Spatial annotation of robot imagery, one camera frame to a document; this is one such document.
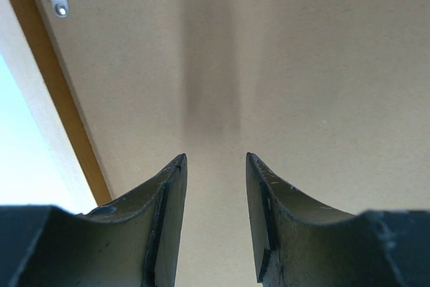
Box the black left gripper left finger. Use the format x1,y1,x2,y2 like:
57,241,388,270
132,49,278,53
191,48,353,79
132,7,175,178
1,154,187,286

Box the wooden picture frame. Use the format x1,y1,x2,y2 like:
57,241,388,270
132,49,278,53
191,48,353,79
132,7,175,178
1,0,112,213

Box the white photo paper sheet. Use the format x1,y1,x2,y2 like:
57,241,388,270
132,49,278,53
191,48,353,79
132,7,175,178
1,58,83,213

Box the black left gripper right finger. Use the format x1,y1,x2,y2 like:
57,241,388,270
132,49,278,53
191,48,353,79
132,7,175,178
246,153,429,286

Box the brown frame backing board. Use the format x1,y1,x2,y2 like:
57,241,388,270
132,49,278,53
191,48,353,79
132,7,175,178
36,0,429,286

